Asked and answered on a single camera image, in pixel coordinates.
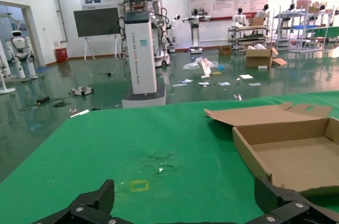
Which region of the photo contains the yellow tape square mark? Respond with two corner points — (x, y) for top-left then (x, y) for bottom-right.
(129, 180), (150, 192)

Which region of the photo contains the white armed wheeled robot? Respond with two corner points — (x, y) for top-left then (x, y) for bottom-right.
(166, 14), (182, 54)

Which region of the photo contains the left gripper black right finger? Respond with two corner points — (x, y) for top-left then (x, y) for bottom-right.
(246, 176), (339, 224)

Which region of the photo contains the black screen on white stand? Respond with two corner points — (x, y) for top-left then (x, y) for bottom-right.
(73, 7), (121, 62)

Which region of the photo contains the white humanoid robot, round head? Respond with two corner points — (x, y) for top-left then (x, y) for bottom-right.
(5, 30), (38, 82)

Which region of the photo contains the tall white pedestal robot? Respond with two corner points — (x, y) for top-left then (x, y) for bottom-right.
(116, 0), (168, 109)

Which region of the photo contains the grey metal shelf rack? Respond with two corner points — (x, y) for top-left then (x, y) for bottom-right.
(228, 24), (268, 51)

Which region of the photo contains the green table cloth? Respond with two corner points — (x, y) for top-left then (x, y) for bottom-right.
(0, 91), (339, 224)

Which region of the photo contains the large open cardboard carton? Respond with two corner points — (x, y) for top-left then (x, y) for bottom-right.
(245, 47), (288, 69)

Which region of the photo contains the grey white floor device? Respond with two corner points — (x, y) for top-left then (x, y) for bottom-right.
(69, 85), (94, 96)

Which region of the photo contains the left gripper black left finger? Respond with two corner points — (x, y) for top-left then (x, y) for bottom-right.
(34, 180), (116, 224)

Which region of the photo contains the white metal shelf rack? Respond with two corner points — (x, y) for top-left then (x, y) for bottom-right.
(272, 5), (333, 52)

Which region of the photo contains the small white black-headed robot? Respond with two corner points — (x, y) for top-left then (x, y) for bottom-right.
(232, 7), (247, 28)
(255, 4), (271, 20)

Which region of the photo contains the open cardboard box, torn rim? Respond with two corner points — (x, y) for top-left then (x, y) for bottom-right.
(203, 102), (339, 199)

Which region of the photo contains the white round-base stand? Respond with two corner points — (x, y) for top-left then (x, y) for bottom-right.
(0, 46), (16, 95)

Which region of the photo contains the clear plastic bag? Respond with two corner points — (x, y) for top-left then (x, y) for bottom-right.
(183, 57), (219, 70)

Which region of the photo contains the white humanoid robot on pedestal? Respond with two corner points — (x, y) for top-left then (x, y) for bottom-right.
(182, 8), (211, 54)

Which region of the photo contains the white red carton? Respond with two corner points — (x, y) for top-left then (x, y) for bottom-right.
(200, 58), (212, 79)

